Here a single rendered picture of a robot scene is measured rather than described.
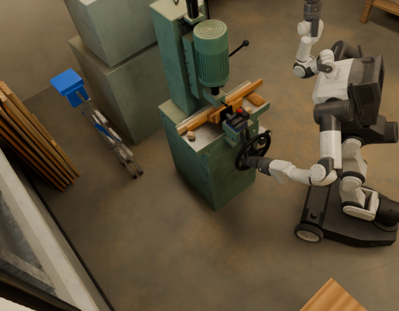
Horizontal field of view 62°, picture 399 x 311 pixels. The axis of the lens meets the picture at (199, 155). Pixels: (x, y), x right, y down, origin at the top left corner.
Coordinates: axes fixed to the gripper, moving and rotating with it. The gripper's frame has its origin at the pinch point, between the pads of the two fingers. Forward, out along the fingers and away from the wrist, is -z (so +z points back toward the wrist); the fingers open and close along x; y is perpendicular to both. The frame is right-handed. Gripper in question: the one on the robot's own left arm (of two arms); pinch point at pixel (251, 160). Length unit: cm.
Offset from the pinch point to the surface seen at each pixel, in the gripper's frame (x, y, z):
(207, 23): -35, 68, -10
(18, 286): -117, -16, 65
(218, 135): -9.8, 9.4, -22.6
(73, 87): -87, 25, -75
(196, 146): -23.3, 1.5, -24.9
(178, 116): -20, 15, -61
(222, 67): -24, 48, -7
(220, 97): -11.9, 32.0, -23.4
